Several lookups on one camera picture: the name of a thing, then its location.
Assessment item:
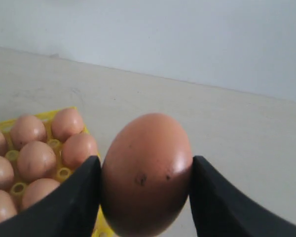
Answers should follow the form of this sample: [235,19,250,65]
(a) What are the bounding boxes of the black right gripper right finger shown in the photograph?
[189,156,296,237]

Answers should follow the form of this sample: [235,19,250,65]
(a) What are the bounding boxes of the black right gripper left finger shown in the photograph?
[0,156,101,237]

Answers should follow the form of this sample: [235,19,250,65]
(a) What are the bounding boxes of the brown egg second row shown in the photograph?
[0,156,14,191]
[21,178,60,210]
[17,141,57,182]

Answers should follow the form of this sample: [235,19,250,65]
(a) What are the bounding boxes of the brown egg third row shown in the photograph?
[61,133,98,169]

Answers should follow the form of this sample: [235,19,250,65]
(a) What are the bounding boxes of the brown egg fifth row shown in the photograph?
[0,190,18,223]
[10,114,47,150]

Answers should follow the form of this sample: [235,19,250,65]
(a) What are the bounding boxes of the brown egg fourth row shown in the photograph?
[51,108,84,142]

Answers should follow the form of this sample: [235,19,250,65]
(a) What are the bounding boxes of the yellow plastic egg tray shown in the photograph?
[0,110,116,237]

